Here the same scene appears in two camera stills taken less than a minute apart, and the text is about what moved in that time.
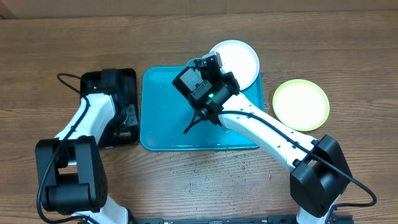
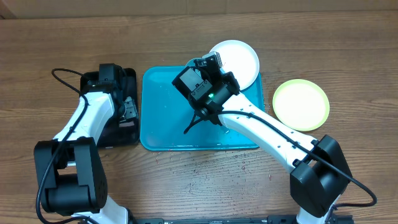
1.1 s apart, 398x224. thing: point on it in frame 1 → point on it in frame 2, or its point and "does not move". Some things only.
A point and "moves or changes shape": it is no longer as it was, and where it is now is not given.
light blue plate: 191,63 does not move
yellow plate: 301,104 does not move
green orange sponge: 124,134 moves or changes shape
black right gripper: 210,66 does not move
